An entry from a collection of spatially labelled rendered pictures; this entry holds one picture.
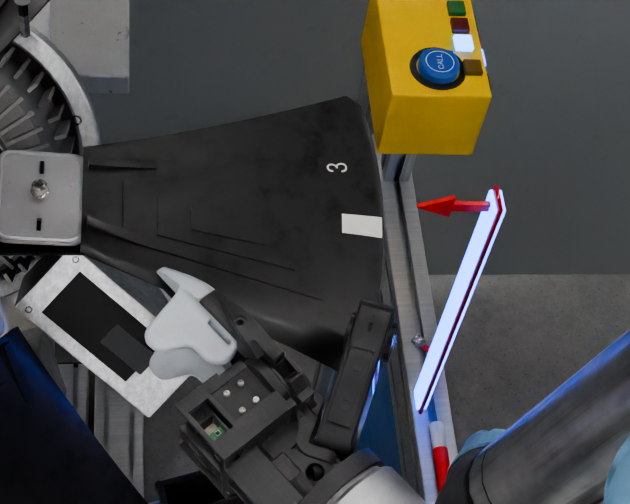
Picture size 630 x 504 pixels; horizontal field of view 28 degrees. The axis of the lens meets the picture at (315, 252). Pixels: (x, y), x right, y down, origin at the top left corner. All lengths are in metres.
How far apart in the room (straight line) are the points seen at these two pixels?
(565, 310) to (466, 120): 1.23
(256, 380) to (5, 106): 0.33
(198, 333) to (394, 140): 0.45
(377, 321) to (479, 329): 1.50
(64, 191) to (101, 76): 0.54
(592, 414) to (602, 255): 1.64
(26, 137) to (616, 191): 1.39
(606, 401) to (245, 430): 0.23
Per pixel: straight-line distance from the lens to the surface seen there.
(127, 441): 2.08
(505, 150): 2.08
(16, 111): 1.04
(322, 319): 0.93
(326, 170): 0.98
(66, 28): 1.53
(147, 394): 1.09
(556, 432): 0.80
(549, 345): 2.38
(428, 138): 1.25
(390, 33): 1.25
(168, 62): 1.85
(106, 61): 1.49
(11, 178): 0.96
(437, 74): 1.21
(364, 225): 0.96
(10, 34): 0.89
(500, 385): 2.31
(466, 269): 1.05
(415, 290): 1.34
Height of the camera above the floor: 1.93
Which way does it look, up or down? 54 degrees down
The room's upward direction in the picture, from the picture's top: 12 degrees clockwise
